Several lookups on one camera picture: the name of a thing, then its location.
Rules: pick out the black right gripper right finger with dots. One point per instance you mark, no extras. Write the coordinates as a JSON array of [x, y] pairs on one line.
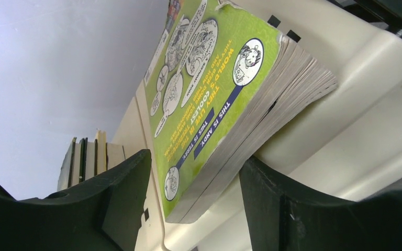
[[283, 214]]

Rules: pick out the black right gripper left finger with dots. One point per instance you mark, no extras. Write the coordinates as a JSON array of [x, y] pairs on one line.
[[102, 213]]

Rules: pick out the lime green cartoon book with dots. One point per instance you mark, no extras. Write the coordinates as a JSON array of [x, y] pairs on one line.
[[221, 83]]

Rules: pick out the cream three-tier shelf rack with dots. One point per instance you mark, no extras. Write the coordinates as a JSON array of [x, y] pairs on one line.
[[349, 144]]

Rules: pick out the green Alice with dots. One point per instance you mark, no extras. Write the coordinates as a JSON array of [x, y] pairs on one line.
[[70, 169]]

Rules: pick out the yellow hardcover book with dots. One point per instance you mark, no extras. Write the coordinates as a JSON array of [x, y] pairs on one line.
[[101, 152]]

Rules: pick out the black Moon and Sixpence book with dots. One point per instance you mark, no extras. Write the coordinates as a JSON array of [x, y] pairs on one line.
[[87, 160]]

